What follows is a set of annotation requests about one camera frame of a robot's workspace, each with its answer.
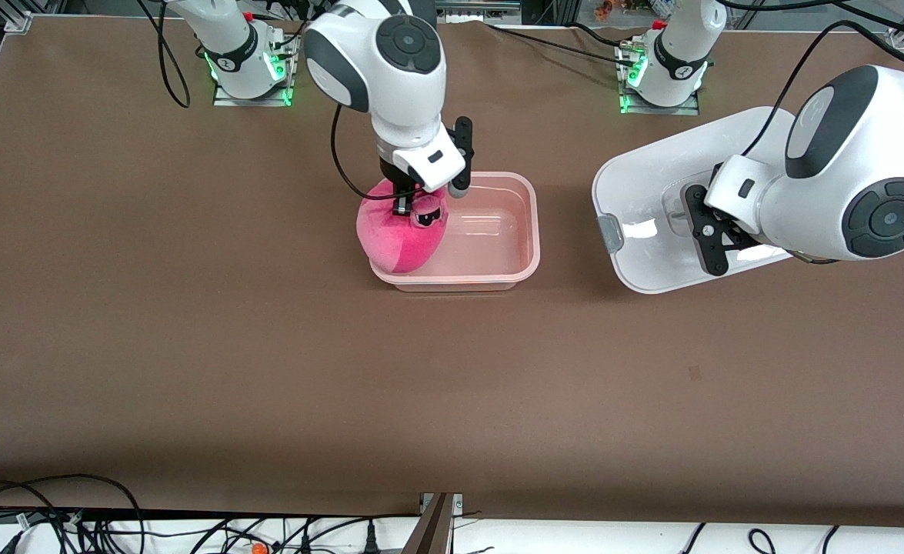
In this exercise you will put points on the pink plush toy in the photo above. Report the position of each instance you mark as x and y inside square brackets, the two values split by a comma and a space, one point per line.
[398, 242]

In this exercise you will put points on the white box lid grey latches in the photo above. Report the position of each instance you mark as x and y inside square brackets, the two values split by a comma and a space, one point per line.
[652, 177]

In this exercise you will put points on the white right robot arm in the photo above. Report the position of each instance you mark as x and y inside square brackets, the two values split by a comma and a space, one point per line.
[390, 69]

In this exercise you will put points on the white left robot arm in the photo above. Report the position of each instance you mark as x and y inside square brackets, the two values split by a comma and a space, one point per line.
[867, 154]

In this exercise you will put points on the pink translucent plastic box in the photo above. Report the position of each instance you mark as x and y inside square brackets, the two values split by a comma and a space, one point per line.
[490, 231]

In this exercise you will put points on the grey device box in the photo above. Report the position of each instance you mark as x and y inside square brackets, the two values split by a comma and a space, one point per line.
[482, 8]

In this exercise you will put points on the orange figurine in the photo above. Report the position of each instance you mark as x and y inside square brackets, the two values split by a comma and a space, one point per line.
[604, 9]

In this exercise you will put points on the white lower shelf board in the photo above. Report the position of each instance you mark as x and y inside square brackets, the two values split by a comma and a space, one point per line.
[575, 542]

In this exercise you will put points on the small orange object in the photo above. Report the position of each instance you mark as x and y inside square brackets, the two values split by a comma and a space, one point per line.
[256, 548]

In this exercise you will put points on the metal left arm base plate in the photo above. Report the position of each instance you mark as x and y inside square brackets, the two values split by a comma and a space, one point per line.
[686, 110]

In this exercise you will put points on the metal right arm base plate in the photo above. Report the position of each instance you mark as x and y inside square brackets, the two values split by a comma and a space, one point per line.
[228, 100]

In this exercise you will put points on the aluminium frame corner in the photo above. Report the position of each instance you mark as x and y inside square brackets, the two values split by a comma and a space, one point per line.
[898, 40]
[18, 21]

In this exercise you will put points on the aluminium frame post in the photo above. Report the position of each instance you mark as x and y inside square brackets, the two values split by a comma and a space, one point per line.
[436, 531]

